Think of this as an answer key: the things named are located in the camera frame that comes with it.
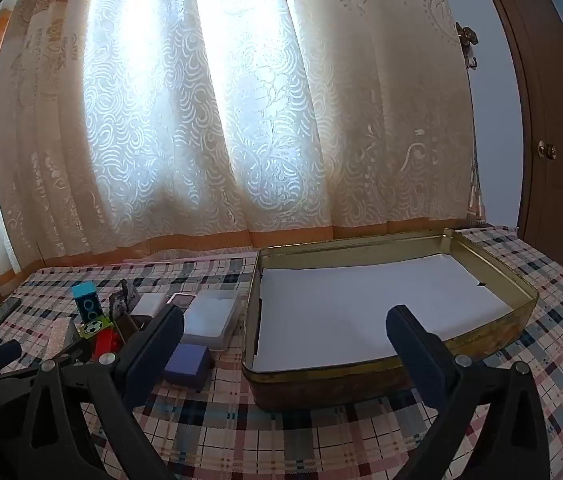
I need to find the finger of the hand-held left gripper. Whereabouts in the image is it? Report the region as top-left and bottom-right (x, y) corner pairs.
(0, 339), (45, 411)

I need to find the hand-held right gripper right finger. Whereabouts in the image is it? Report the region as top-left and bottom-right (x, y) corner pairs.
(385, 304), (553, 480)

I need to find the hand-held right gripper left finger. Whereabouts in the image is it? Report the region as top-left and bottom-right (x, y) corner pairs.
(20, 304), (186, 480)

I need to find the purple small box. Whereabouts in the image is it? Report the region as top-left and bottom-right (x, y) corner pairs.
(163, 342), (214, 394)

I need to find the white usb charger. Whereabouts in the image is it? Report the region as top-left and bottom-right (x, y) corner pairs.
(130, 292), (169, 322)

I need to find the clear plastic box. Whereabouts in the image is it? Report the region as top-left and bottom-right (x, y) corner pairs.
(180, 290), (242, 354)

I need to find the green football toy block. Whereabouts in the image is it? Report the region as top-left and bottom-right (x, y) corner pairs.
(77, 317), (111, 342)

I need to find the teal toy block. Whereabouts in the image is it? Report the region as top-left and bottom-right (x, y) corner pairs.
(72, 283), (101, 322)

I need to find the golden metal tin tray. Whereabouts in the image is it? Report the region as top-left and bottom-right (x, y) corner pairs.
(242, 228), (540, 412)

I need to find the brown small item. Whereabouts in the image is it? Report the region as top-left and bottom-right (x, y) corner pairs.
(112, 314), (138, 343)

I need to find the red toy block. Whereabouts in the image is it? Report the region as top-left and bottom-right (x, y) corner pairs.
(92, 329), (123, 359)

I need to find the pink rimmed small case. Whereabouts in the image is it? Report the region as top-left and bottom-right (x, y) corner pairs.
(168, 292), (201, 312)

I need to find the grey knitted item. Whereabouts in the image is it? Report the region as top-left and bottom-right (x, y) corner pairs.
(108, 280), (138, 319)

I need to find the plaid tablecloth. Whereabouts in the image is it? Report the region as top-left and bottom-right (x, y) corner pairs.
(0, 224), (563, 480)

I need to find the cream patterned curtain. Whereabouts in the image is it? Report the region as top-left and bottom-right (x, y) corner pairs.
(0, 0), (478, 273)

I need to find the brown wooden door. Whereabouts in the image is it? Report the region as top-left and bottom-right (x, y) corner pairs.
(475, 0), (563, 272)

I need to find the bronze curtain tieback hook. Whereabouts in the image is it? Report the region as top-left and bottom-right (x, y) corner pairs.
(455, 22), (481, 69)

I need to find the tasselled curtain tieback cord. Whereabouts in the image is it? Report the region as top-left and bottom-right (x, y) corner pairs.
(465, 67), (486, 227)

